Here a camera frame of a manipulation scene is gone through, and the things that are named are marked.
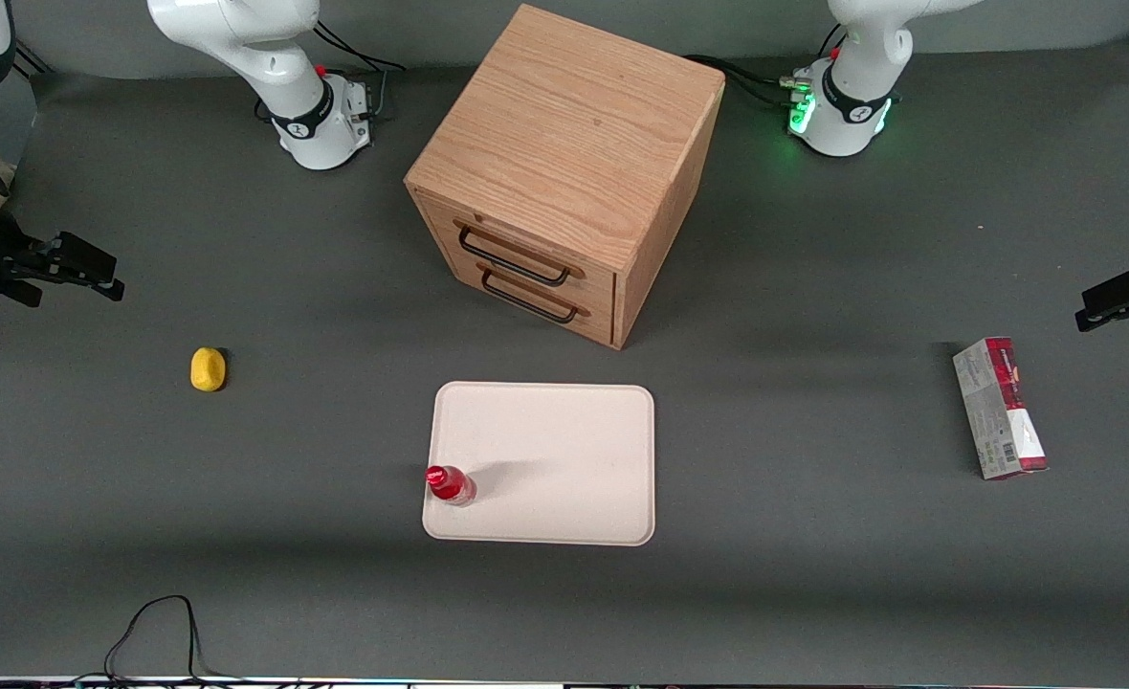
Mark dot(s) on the wooden drawer front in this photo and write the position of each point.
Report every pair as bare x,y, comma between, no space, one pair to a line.
526,239
588,316

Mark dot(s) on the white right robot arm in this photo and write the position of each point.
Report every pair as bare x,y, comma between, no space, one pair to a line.
268,57

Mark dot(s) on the wooden drawer cabinet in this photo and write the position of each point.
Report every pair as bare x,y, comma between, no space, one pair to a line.
574,124

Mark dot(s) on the aluminium frame rail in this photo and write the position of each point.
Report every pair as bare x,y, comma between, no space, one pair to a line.
29,62

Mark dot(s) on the beige rectangular tray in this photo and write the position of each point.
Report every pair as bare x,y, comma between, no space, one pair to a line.
564,459

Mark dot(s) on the grey and red carton box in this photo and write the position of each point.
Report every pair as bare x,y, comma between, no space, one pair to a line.
1000,411

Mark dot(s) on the yellow lemon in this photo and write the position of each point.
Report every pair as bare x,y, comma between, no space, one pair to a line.
208,369

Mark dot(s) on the red coke bottle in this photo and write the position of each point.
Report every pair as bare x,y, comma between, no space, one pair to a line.
452,486

